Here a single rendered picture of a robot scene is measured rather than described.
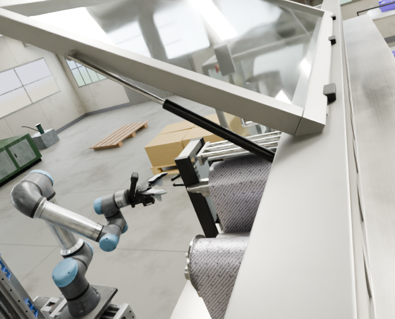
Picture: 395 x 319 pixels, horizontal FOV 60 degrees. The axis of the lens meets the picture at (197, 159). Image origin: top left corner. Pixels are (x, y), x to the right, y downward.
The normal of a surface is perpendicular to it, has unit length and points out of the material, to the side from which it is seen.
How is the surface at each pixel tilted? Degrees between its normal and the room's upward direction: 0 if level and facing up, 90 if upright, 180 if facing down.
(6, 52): 90
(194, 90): 90
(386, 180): 0
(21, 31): 90
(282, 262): 0
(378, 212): 0
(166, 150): 90
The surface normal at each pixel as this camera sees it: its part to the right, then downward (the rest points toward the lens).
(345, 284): -0.33, -0.87
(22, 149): 0.85, -0.11
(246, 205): -0.32, 0.51
